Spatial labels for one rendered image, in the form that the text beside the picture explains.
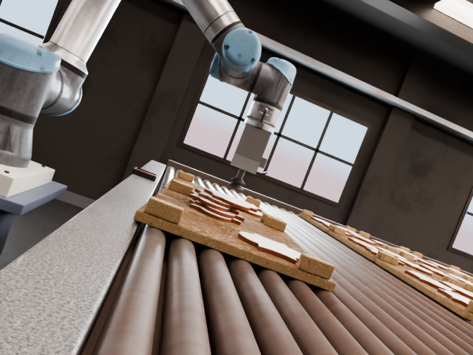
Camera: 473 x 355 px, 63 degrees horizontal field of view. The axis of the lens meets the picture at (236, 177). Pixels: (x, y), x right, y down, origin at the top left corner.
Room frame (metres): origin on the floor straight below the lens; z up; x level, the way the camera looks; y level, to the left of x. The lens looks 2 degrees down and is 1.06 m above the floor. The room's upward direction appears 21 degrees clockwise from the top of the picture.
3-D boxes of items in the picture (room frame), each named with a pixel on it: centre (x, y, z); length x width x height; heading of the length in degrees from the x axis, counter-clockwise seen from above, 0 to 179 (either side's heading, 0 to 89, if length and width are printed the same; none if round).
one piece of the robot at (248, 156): (0.92, -0.02, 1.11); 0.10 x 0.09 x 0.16; 91
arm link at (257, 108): (0.92, -0.01, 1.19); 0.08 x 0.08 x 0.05
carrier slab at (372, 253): (1.52, -0.67, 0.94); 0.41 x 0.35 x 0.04; 9
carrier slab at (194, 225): (0.83, -0.03, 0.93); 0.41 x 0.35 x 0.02; 5
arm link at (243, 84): (0.90, 0.09, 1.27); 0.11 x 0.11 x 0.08; 5
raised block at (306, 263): (0.64, -0.18, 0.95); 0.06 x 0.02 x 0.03; 95
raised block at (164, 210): (0.62, 0.09, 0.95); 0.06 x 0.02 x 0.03; 95
